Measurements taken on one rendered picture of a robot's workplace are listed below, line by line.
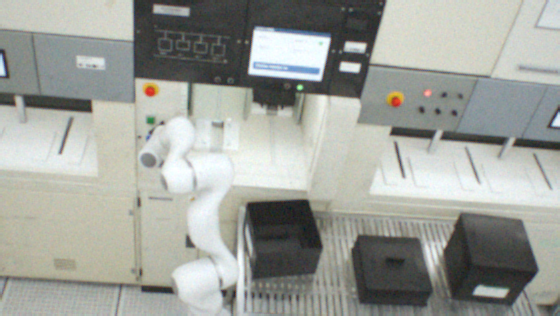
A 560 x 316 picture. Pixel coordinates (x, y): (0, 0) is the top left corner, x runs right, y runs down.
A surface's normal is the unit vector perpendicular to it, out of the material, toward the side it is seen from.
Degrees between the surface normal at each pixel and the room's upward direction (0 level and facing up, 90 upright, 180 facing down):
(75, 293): 0
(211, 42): 90
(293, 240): 0
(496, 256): 0
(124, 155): 90
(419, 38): 90
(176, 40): 90
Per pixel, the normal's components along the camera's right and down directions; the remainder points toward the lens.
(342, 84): 0.04, 0.68
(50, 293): 0.15, -0.73
